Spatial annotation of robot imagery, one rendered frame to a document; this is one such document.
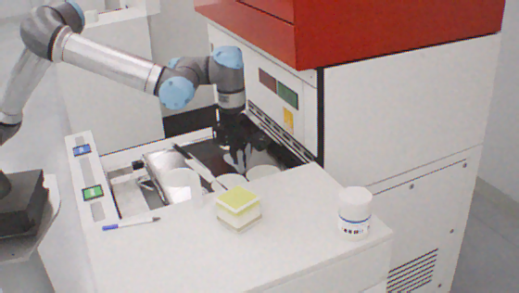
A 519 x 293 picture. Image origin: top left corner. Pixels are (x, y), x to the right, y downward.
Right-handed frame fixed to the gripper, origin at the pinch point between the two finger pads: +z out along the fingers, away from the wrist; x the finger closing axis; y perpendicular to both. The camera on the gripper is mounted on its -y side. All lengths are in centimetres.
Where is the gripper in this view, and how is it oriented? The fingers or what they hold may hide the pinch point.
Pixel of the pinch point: (244, 170)
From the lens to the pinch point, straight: 136.7
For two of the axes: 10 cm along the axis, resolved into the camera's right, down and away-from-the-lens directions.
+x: -5.7, 4.4, -6.9
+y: -8.2, -2.4, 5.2
